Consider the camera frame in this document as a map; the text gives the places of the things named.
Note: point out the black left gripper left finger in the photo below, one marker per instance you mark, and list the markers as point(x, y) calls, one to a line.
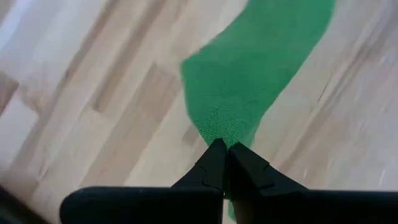
point(155, 205)

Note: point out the green elastic bandage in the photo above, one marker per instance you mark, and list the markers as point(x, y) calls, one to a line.
point(248, 62)

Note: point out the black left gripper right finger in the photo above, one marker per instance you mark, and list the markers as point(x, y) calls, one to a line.
point(311, 208)

